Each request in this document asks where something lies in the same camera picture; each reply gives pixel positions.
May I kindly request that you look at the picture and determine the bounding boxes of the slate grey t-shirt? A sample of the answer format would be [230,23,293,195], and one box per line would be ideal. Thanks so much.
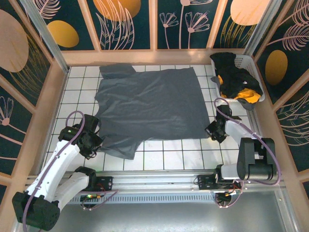
[94,63,210,160]

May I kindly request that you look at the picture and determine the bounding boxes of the dark grey t-shirt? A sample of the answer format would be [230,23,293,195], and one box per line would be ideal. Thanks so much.
[210,76,257,111]

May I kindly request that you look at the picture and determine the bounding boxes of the yellow t-shirt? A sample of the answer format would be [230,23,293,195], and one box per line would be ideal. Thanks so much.
[217,74,262,104]

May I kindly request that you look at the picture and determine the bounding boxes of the small circuit board with LED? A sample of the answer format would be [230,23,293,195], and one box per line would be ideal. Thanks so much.
[81,192,103,202]

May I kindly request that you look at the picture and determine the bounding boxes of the white plastic laundry basket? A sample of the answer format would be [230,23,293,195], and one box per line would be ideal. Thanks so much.
[210,54,266,108]

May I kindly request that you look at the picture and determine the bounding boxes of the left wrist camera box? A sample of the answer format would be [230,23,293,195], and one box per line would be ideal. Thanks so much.
[87,134,103,148]

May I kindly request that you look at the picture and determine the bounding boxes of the aluminium side rail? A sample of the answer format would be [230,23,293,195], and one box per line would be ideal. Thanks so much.
[245,106,263,136]

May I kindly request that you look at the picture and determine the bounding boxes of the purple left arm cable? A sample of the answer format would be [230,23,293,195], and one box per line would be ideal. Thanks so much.
[23,110,119,229]

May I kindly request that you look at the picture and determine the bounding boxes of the aluminium mounting rail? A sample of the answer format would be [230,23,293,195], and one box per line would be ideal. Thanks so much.
[25,169,287,194]

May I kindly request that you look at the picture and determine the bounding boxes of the slotted grey cable duct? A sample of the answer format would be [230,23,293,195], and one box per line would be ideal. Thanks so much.
[72,194,219,204]

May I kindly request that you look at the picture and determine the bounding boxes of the grey metal base plate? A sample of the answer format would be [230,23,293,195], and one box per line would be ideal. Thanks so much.
[12,188,300,232]

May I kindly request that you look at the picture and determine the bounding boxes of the aluminium frame post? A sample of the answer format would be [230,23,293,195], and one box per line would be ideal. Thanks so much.
[243,0,287,57]
[19,0,71,74]

